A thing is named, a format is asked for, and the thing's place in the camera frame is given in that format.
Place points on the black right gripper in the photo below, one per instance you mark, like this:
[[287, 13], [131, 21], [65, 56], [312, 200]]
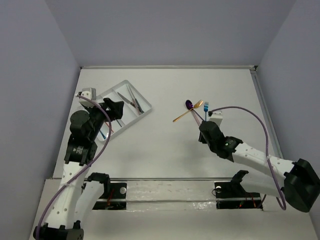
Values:
[[201, 138]]

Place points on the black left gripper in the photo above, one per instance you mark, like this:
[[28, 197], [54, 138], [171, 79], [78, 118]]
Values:
[[110, 110]]

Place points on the gold spoon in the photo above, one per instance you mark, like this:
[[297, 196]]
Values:
[[195, 106]]

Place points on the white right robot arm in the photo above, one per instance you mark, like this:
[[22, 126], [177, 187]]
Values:
[[296, 182]]

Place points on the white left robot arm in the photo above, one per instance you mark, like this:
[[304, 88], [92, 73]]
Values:
[[63, 217]]

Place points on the white cutlery tray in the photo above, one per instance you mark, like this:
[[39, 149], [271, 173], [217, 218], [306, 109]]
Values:
[[130, 114]]

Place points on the purple spoon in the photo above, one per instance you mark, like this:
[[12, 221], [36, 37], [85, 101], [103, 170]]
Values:
[[189, 105]]

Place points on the dark handled knife in tray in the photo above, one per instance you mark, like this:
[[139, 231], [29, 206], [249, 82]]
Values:
[[130, 103]]

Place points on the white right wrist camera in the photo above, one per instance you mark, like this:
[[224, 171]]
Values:
[[216, 117]]

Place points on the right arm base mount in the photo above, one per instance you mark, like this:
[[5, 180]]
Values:
[[231, 196]]

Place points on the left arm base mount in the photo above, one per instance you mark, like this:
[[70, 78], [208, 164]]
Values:
[[115, 199]]

